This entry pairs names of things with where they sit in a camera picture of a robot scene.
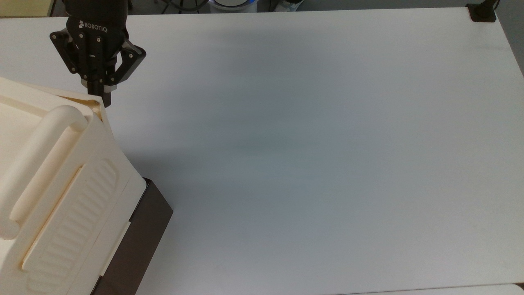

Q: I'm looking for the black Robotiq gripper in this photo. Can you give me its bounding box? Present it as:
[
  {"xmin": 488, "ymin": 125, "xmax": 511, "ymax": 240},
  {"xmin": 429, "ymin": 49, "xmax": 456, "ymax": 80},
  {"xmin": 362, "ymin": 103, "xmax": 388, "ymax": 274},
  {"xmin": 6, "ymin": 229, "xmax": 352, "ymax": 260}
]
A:
[{"xmin": 49, "ymin": 0, "xmax": 147, "ymax": 108}]

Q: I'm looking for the cream plastic cabinet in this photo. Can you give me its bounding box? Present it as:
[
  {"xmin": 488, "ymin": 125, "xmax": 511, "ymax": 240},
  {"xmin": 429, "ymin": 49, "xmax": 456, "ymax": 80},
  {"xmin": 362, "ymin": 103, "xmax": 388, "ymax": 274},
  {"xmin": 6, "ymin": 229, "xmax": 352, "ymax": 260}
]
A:
[{"xmin": 0, "ymin": 77, "xmax": 148, "ymax": 295}]

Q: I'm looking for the white blue round device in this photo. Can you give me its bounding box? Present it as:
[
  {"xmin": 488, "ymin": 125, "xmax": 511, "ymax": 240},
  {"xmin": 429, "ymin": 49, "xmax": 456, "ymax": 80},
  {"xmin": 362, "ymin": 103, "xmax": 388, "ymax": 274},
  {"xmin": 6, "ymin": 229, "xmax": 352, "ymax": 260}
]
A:
[{"xmin": 208, "ymin": 0, "xmax": 259, "ymax": 13}]

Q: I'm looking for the dark brown drawer unit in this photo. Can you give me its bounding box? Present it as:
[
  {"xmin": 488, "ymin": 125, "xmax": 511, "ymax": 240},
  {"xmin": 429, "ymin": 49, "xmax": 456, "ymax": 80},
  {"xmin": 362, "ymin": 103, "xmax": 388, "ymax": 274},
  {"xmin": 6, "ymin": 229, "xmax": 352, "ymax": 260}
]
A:
[{"xmin": 89, "ymin": 177, "xmax": 174, "ymax": 295}]

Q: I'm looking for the black table clamp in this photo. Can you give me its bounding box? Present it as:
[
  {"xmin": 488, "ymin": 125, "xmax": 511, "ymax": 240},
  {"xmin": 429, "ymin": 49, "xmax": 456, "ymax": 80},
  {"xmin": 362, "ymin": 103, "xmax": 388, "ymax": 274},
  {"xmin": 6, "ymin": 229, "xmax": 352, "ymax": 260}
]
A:
[{"xmin": 466, "ymin": 0, "xmax": 501, "ymax": 23}]

